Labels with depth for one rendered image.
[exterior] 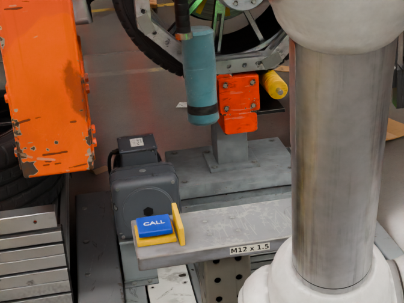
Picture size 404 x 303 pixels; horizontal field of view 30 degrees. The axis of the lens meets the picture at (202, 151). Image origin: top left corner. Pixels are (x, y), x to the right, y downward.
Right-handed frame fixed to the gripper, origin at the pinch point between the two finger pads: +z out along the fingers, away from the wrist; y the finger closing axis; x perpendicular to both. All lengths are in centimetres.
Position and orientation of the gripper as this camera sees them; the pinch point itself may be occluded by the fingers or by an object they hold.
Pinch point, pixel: (399, 86)
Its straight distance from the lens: 132.8
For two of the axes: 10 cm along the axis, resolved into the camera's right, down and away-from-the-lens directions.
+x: -0.2, -4.4, 9.0
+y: 10.0, -0.8, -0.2
